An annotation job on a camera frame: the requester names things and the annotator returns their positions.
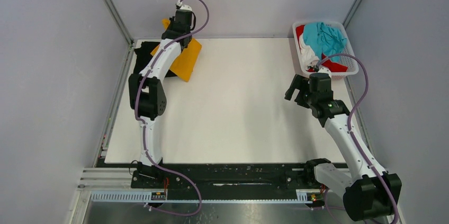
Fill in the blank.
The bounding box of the orange t shirt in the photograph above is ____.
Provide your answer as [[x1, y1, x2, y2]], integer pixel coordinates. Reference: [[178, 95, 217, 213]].
[[146, 38, 202, 82]]

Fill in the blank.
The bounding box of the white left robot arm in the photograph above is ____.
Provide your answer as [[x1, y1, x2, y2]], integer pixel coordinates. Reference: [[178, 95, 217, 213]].
[[128, 5, 202, 187]]

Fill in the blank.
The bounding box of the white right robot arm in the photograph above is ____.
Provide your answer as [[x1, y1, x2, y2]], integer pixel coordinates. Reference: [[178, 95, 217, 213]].
[[284, 73, 402, 223]]

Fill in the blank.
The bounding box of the white t shirt in basket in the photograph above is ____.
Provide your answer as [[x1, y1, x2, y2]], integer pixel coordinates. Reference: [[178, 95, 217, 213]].
[[299, 34, 320, 70]]

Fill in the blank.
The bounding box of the red t shirt in basket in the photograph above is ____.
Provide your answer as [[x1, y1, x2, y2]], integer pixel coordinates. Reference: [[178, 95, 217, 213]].
[[295, 24, 348, 74]]

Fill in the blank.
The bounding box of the white plastic laundry basket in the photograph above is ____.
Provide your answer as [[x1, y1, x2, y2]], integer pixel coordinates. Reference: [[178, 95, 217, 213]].
[[292, 21, 358, 79]]

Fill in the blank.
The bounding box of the teal t shirt in basket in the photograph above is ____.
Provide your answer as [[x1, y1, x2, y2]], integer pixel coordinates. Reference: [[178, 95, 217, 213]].
[[302, 22, 348, 60]]

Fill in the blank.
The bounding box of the folded black t shirt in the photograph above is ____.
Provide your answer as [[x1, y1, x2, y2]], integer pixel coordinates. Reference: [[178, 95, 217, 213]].
[[133, 41, 159, 74]]

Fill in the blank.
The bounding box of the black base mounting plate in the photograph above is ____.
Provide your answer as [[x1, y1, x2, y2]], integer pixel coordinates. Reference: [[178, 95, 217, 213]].
[[131, 163, 323, 199]]

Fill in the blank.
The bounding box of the white slotted cable duct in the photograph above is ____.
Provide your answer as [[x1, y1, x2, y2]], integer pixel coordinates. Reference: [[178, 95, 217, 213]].
[[90, 190, 319, 204]]

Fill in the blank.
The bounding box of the aluminium frame rail left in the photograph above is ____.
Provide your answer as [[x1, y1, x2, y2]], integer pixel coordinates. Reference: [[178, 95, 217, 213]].
[[103, 0, 134, 46]]

